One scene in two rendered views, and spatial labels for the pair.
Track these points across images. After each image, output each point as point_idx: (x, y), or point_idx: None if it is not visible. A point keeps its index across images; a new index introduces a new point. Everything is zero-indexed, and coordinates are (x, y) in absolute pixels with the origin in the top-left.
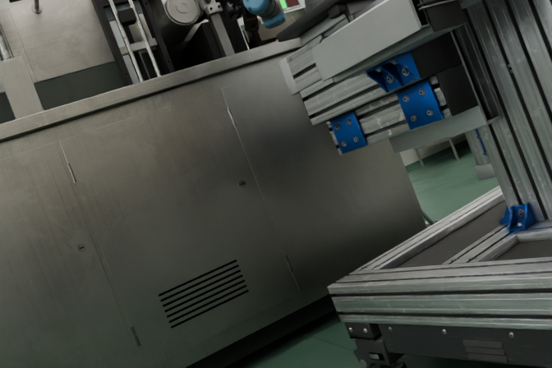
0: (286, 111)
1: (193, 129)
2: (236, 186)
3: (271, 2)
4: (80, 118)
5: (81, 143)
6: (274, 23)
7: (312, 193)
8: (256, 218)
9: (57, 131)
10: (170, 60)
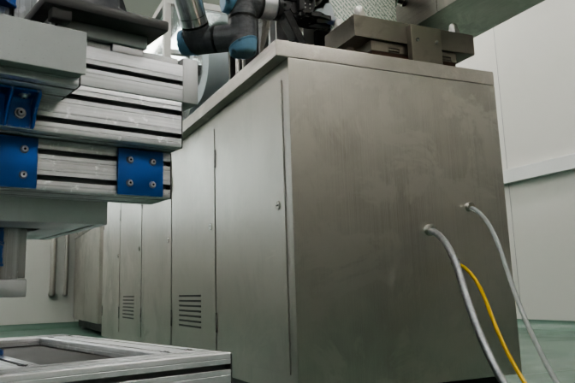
0: (236, 159)
1: (202, 165)
2: (208, 227)
3: (192, 42)
4: None
5: (175, 163)
6: (232, 56)
7: (235, 259)
8: (211, 264)
9: (173, 152)
10: None
